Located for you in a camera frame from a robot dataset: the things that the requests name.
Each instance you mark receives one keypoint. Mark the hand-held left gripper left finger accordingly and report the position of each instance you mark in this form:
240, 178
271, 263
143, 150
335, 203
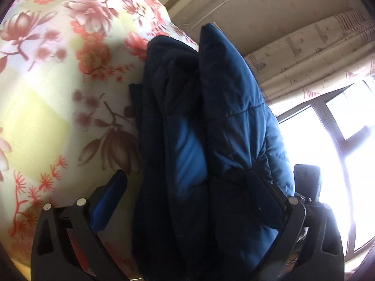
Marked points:
103, 210

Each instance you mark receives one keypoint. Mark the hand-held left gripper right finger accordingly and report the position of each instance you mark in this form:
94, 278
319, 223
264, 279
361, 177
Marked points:
290, 214

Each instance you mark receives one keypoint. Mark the blue padded jacket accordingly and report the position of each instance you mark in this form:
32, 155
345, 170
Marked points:
228, 93

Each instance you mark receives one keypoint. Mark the dark framed window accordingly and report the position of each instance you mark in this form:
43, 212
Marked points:
334, 123

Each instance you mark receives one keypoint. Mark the patterned beige curtain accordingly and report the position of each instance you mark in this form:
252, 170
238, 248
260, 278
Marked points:
307, 58

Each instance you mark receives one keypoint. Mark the floral bed sheet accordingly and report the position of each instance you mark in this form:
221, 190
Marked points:
44, 93

